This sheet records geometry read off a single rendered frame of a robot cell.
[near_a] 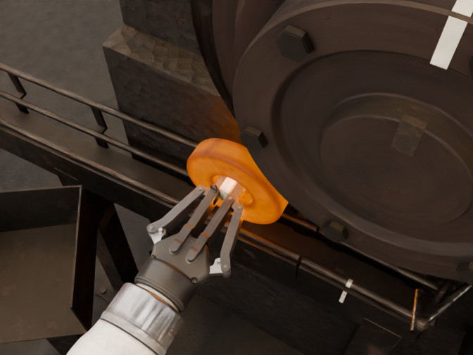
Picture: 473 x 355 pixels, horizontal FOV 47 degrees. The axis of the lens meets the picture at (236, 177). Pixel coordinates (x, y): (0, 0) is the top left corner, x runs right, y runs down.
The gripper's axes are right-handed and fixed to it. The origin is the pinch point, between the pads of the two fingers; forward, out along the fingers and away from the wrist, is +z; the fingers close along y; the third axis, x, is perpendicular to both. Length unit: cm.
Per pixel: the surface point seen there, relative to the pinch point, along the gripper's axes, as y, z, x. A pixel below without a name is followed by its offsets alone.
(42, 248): -28.5, -18.5, -19.2
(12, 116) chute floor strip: -54, 1, -21
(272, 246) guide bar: 7.6, -3.1, -9.3
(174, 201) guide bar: -10.2, -3.2, -11.0
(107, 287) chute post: -40, -8, -79
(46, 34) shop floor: -124, 64, -83
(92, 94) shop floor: -89, 48, -83
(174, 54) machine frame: -16.7, 11.0, 6.3
